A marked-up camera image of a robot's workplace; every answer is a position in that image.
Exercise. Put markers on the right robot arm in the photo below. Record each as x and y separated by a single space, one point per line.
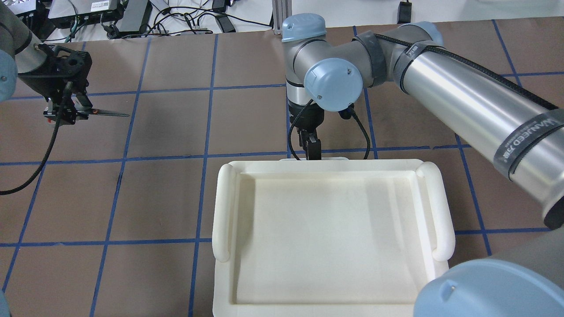
519 133

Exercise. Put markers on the black power adapter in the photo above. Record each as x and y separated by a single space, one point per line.
135 17

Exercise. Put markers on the grey orange scissors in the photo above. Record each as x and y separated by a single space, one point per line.
105 112

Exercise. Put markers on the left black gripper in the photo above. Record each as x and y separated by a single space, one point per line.
45 83

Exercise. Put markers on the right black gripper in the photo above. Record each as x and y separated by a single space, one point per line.
309 117

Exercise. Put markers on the small black adapter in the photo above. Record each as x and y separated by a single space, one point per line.
404 12

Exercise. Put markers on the cream plastic tray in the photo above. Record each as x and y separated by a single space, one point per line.
330 238

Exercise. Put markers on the aluminium frame post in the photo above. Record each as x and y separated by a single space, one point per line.
281 9

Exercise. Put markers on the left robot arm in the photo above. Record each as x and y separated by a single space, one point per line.
20 54

